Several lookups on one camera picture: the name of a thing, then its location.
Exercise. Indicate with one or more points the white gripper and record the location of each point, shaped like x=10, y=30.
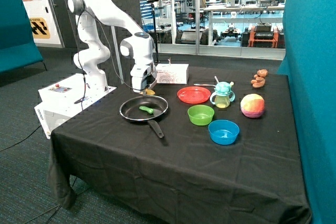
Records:
x=143, y=77

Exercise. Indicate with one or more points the green toy cucumber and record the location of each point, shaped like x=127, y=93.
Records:
x=146, y=109

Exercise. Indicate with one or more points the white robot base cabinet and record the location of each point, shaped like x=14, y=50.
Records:
x=66, y=98

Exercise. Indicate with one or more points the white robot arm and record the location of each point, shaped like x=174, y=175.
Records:
x=138, y=47

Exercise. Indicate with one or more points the white cardboard box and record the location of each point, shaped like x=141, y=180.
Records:
x=172, y=73

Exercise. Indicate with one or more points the black frying pan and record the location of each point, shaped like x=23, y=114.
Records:
x=130, y=111

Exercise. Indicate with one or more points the white plastic spoon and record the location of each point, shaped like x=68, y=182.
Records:
x=200, y=85

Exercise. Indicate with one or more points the red plastic plate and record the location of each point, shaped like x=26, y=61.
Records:
x=194, y=95

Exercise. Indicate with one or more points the green plastic bowl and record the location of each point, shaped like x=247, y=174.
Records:
x=201, y=115

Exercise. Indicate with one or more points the black tripod stand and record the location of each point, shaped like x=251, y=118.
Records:
x=151, y=2

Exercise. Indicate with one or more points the teal yellow sippy cup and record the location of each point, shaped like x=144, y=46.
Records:
x=222, y=95

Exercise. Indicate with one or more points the blue plastic bowl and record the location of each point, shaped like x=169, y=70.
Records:
x=223, y=132

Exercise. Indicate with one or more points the black tablecloth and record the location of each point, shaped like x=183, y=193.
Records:
x=186, y=177

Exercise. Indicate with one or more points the yellow black warning sign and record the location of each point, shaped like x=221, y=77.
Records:
x=39, y=28

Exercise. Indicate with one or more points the multicolour soft ball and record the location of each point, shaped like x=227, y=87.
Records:
x=252, y=106

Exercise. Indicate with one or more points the brown teddy bear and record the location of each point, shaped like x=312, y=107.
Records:
x=259, y=78

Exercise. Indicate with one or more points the orange black wheeled robot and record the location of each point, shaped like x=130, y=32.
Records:
x=263, y=35

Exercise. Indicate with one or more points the teal sofa bench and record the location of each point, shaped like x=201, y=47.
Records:
x=17, y=44

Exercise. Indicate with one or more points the teal partition panel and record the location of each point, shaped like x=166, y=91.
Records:
x=309, y=63

